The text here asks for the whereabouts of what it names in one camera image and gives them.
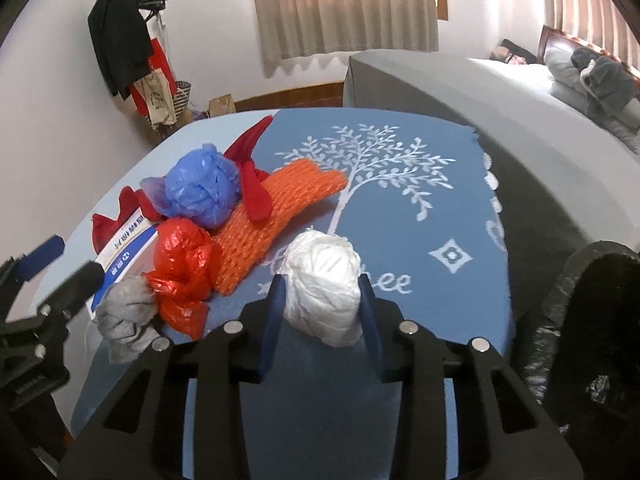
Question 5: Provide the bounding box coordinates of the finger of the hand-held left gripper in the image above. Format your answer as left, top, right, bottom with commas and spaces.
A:
0, 262, 107, 347
0, 235, 66, 322

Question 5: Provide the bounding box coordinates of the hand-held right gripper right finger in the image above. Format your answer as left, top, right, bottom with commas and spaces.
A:
357, 280, 586, 480

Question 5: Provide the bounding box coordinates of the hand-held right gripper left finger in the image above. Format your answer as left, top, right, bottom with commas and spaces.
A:
57, 276, 288, 480

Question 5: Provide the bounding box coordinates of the grey cloth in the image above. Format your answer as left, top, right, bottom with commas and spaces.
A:
94, 276, 161, 365

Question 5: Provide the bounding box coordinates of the white and blue card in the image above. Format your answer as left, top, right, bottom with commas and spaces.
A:
90, 220, 162, 321

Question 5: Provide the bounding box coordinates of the white plastic bag ball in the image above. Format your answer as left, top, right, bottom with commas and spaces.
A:
279, 227, 364, 349

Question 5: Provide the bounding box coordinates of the orange foam net sleeve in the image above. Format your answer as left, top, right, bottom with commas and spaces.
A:
212, 157, 349, 297

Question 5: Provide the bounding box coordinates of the red plastic bag ball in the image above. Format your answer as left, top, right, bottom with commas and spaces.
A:
141, 217, 224, 339

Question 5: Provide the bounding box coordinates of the red cloth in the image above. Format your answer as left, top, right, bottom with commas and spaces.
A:
90, 115, 274, 254

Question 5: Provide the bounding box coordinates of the blue plastic bag ball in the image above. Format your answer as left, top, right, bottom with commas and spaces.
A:
140, 142, 244, 231

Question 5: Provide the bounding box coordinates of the black trash bag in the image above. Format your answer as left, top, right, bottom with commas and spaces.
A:
515, 241, 640, 480

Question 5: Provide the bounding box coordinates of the beige tote bag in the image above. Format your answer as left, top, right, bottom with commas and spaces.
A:
140, 71, 176, 129

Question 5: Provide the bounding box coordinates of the striped bag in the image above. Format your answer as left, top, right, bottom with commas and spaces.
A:
172, 80, 194, 124

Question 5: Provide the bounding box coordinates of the brown paper bag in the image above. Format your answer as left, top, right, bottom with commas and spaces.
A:
208, 95, 236, 119

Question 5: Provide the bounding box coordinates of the red bag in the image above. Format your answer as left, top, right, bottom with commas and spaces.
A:
129, 37, 176, 114

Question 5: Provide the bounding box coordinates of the bed with grey sheet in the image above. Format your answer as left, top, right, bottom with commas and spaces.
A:
342, 50, 640, 411

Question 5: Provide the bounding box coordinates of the coat rack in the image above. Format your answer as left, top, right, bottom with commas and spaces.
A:
97, 0, 177, 92

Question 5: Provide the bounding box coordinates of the white duvet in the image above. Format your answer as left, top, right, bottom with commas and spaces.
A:
467, 56, 640, 153

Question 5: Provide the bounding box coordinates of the dark cloth bundle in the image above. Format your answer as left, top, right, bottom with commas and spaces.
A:
492, 39, 539, 66

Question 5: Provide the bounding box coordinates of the grey pillow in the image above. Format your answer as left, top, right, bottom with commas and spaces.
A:
544, 47, 601, 107

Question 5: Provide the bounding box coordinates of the grey garment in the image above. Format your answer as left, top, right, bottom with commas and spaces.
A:
570, 47, 639, 122

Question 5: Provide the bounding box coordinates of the wooden headboard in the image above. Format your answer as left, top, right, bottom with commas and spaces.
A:
537, 25, 640, 77

